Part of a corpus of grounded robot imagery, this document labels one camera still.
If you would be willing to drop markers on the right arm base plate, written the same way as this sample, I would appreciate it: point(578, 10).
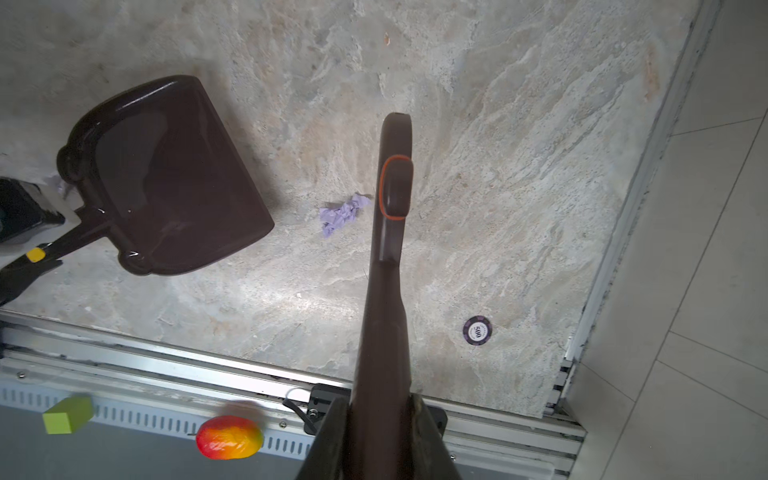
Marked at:
point(322, 396)

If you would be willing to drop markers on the dark brown dustpan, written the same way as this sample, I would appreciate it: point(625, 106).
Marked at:
point(160, 178)

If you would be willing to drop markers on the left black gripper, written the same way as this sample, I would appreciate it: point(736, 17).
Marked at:
point(25, 212)

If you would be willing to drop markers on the green foam cube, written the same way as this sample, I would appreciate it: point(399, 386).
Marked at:
point(68, 415)

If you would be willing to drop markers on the small purple paper scrap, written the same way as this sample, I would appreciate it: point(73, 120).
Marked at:
point(335, 217)

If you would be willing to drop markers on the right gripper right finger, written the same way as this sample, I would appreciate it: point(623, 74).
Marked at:
point(430, 457)

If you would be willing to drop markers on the brown hand brush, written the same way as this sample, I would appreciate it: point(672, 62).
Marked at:
point(379, 420)

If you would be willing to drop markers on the aluminium rail frame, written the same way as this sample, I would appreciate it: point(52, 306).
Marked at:
point(167, 390)

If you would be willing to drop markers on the red yellow toy mango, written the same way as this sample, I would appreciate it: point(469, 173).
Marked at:
point(229, 438)

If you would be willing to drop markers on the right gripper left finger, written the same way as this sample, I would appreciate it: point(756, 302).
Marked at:
point(326, 455)

